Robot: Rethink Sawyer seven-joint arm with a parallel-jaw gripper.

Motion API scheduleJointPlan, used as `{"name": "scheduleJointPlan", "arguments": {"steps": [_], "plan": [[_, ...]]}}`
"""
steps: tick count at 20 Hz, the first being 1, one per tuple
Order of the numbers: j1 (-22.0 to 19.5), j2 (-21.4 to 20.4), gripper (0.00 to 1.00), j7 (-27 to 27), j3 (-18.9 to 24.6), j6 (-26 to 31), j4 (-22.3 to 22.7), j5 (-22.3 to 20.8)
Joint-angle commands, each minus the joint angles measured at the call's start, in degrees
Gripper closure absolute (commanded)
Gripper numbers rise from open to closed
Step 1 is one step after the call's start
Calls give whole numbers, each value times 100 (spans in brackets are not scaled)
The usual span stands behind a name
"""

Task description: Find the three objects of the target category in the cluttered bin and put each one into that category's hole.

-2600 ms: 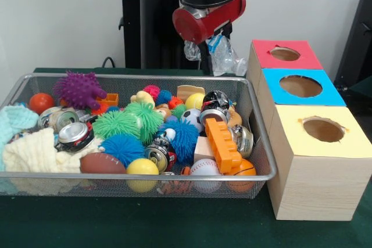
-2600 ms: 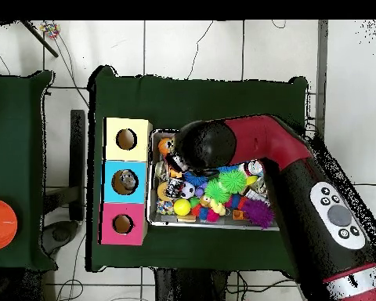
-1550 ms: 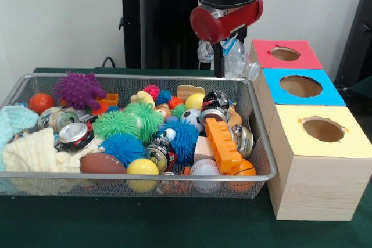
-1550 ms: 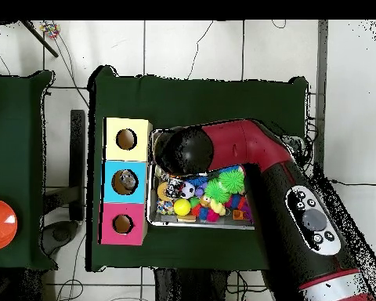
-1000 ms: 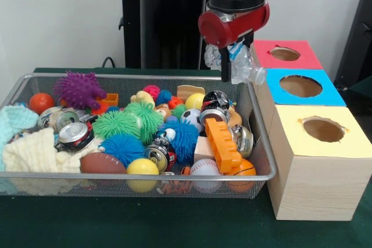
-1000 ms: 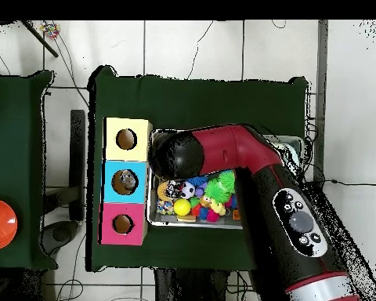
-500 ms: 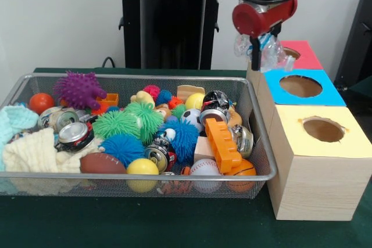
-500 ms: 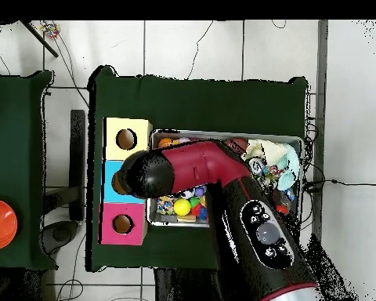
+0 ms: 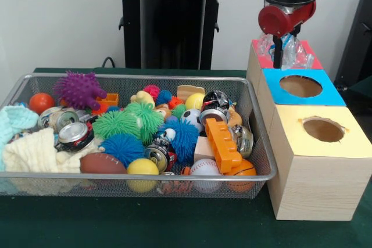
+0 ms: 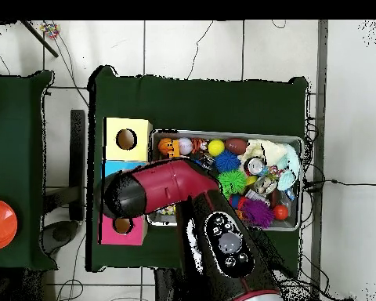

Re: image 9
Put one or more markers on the purple spiky ball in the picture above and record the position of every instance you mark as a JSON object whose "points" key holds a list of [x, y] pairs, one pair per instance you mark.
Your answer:
{"points": [[78, 89]]}

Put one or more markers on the brown toy football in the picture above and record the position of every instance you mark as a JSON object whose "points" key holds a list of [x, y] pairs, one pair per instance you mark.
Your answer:
{"points": [[101, 164]]}

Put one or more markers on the yellow tennis ball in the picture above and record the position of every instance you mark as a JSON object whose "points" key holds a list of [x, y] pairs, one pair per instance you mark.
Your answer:
{"points": [[194, 101]]}

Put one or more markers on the dark green tablecloth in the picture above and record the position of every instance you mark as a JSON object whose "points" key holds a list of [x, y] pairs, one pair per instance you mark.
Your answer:
{"points": [[360, 84], [174, 224]]}

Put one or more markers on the smooth yellow ball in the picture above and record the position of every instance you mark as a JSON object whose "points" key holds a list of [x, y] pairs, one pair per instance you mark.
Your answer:
{"points": [[142, 168]]}

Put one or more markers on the wooden box with three holes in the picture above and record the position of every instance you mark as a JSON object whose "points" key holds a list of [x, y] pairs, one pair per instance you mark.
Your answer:
{"points": [[319, 190]]}

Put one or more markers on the clear printed plastic wrapper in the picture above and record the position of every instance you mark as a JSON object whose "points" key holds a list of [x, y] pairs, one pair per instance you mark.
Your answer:
{"points": [[293, 53]]}

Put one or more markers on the small orange-red ball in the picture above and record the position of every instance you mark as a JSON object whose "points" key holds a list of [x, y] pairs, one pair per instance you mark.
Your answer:
{"points": [[41, 103]]}

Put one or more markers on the blue koosh ball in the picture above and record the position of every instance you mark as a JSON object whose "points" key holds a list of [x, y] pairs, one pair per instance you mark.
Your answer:
{"points": [[122, 147]]}

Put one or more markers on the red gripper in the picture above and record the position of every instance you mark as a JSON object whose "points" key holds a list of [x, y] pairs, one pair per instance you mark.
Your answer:
{"points": [[279, 21]]}

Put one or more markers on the orange toy basketball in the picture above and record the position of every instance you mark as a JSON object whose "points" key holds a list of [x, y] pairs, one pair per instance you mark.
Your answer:
{"points": [[245, 172]]}

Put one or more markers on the white toy baseball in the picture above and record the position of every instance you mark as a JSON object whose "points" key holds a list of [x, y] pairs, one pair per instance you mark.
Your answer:
{"points": [[205, 169]]}

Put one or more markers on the black office chair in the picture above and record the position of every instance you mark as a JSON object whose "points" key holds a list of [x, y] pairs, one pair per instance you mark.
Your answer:
{"points": [[357, 50]]}

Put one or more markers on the orange toy building block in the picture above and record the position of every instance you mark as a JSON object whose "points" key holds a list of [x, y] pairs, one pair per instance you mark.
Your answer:
{"points": [[222, 143]]}

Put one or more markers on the silver mesh bin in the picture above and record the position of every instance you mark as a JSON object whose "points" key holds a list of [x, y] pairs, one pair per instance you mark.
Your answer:
{"points": [[101, 187]]}

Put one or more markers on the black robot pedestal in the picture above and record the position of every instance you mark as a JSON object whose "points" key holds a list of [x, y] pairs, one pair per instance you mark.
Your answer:
{"points": [[174, 27]]}

